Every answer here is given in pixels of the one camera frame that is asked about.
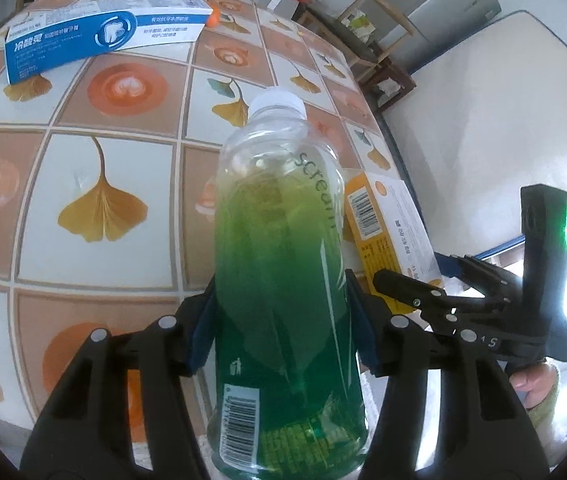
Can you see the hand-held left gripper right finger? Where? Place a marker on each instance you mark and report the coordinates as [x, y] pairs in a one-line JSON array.
[[366, 340]]

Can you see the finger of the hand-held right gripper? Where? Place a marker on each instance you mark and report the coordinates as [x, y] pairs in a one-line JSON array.
[[446, 265], [413, 292]]

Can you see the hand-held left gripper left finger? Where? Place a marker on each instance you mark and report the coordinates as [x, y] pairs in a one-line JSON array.
[[202, 325]]

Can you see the orange white carton box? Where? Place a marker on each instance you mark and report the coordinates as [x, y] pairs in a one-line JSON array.
[[388, 230]]

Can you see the green plastic bottle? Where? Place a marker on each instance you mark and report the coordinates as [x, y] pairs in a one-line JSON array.
[[283, 285]]

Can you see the person's right forearm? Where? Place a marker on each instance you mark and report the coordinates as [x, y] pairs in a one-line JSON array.
[[546, 412]]

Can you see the person's right hand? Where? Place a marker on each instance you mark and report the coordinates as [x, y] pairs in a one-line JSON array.
[[531, 380]]

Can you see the ginkgo print tablecloth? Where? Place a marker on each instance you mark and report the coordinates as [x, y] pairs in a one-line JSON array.
[[113, 260]]

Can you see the white mattress with blue edge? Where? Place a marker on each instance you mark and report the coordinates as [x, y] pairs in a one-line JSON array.
[[488, 125]]

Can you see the dark wooden stool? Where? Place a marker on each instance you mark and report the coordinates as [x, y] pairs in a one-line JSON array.
[[393, 85]]

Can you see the wooden chair with black seat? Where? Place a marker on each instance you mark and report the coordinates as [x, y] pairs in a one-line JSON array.
[[363, 35]]

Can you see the blue white toothpaste box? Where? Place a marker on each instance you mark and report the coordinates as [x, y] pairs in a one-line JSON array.
[[88, 35]]

